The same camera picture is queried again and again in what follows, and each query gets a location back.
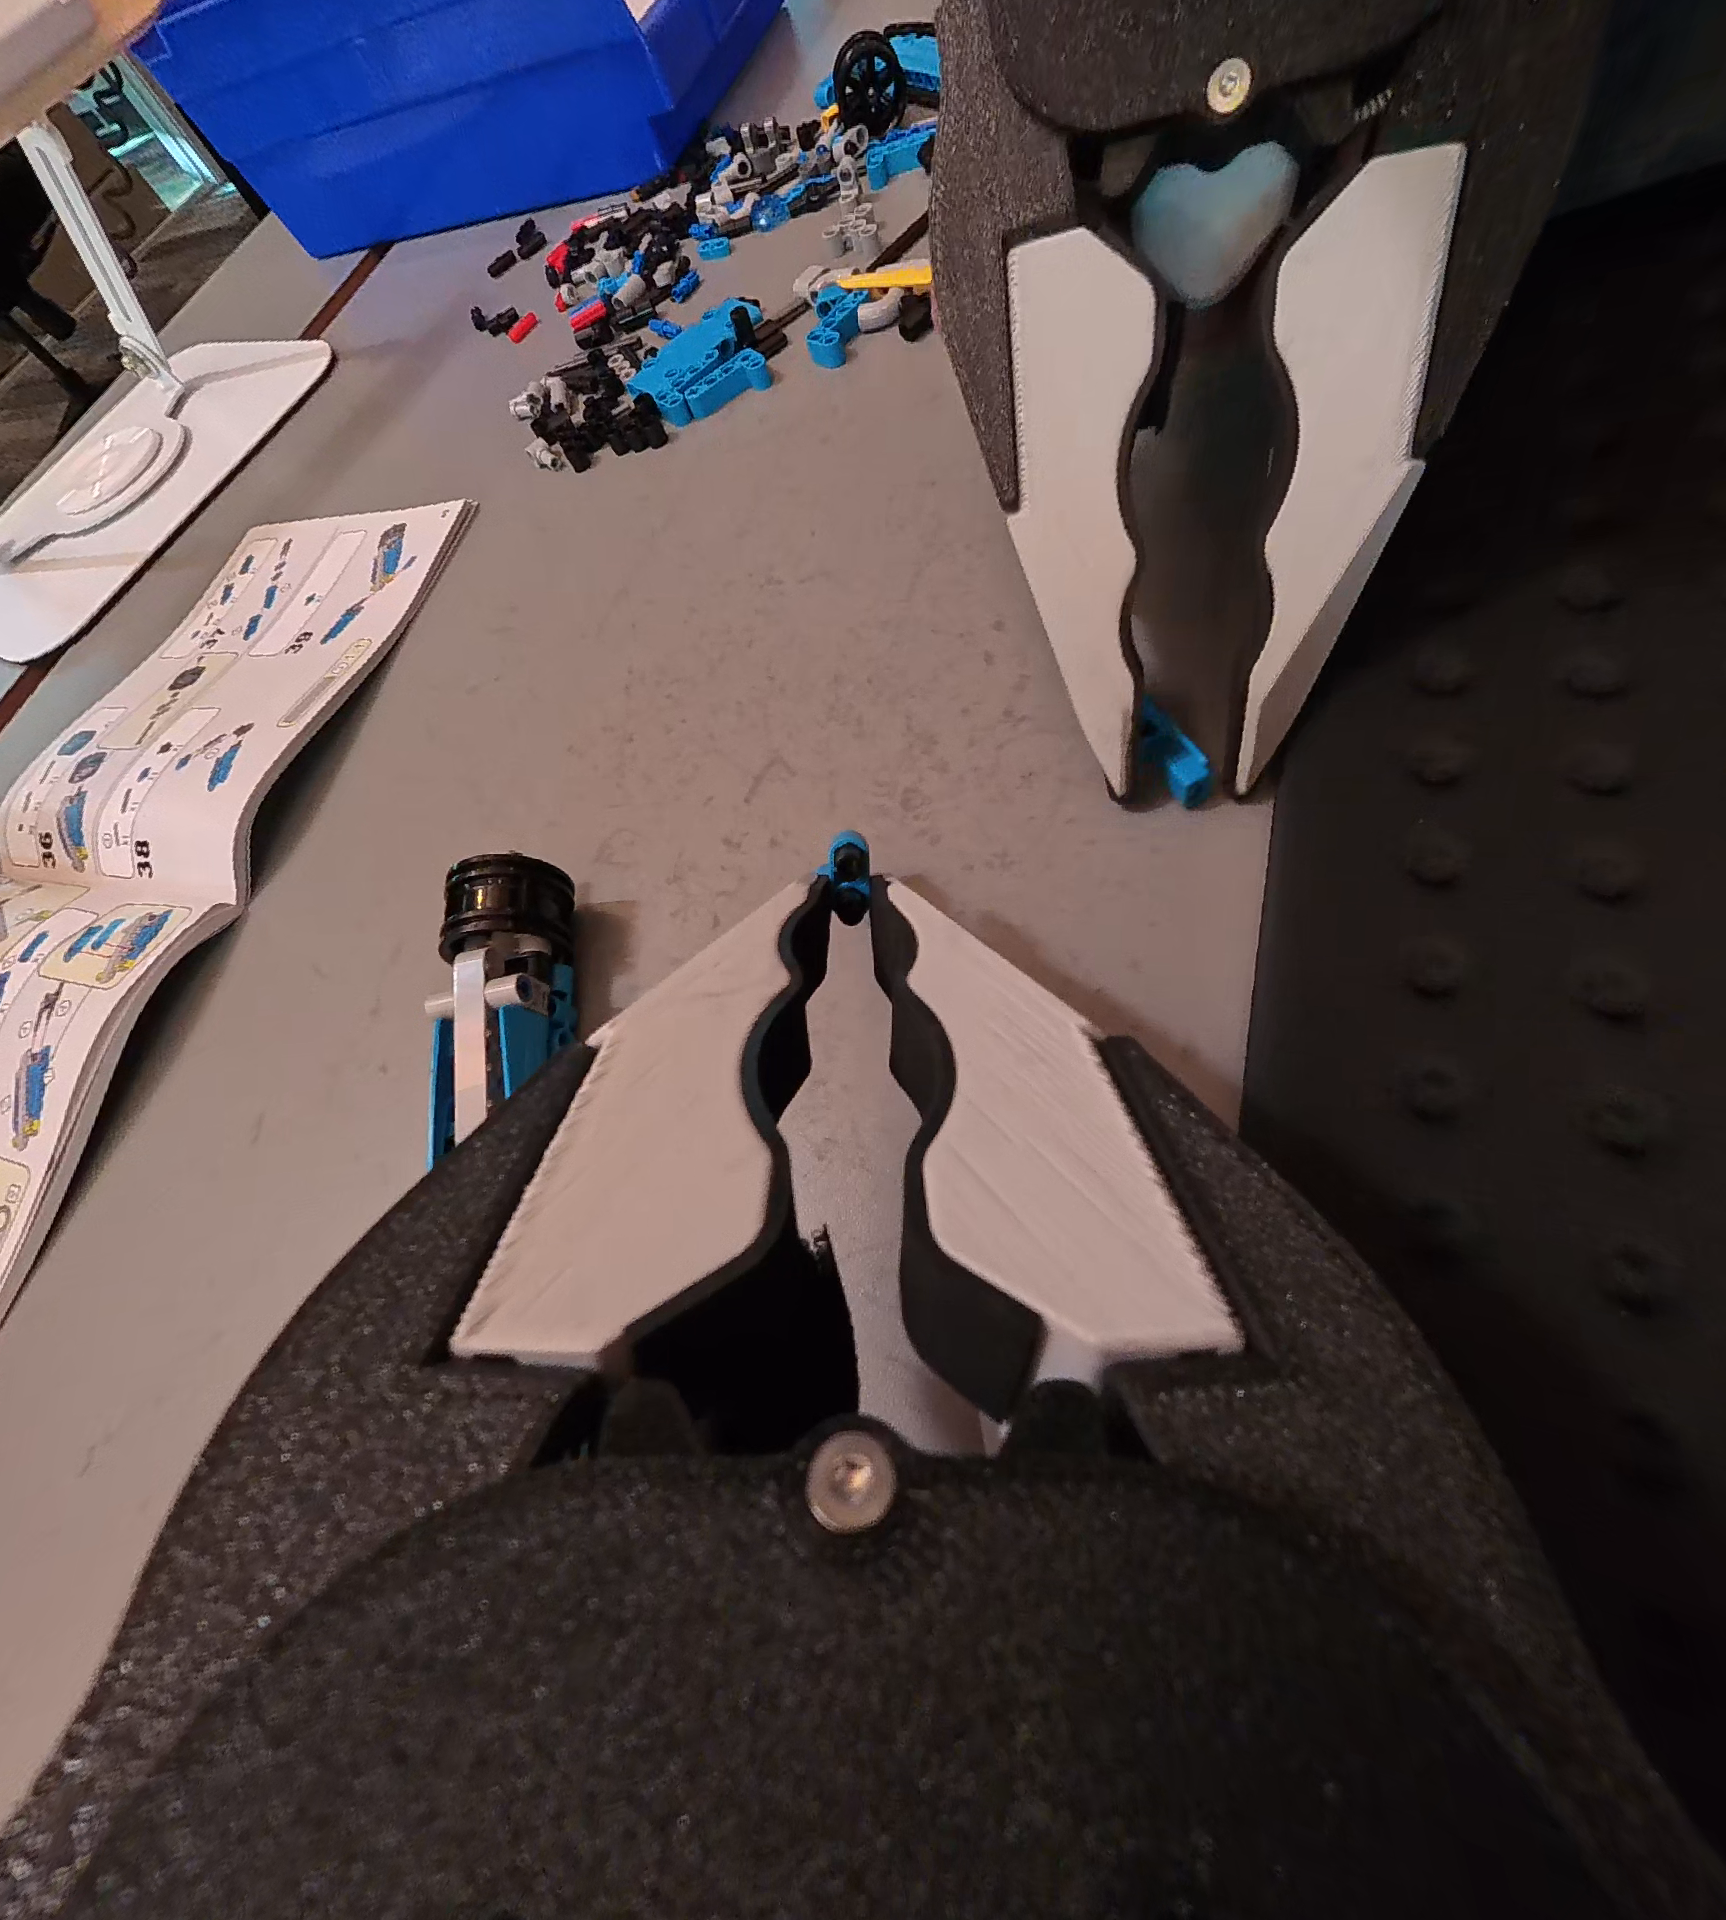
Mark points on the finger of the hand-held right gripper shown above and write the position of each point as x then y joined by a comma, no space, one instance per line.
1358,404
1081,451

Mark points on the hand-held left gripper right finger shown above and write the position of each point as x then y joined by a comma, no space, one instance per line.
1058,1200

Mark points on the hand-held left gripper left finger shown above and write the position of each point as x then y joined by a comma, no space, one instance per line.
638,1185

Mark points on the blue toy brick beam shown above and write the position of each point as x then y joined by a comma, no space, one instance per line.
1180,772

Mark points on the blue connector brick black pins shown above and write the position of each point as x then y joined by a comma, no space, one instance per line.
845,852

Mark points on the white desk lamp stand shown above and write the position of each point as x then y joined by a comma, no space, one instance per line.
233,390

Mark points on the black toy wheel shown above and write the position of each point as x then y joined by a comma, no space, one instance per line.
868,81

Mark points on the blue brick assembly with wheel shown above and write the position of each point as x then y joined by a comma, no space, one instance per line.
502,914

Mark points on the pile of small brick parts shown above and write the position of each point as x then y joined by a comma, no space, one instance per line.
608,390

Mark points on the black studded floor mat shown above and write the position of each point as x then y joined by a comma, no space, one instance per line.
1553,1051

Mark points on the blue plastic bin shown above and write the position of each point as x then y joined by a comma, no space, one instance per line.
473,121

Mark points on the open instruction booklet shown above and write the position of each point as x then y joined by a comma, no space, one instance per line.
128,780

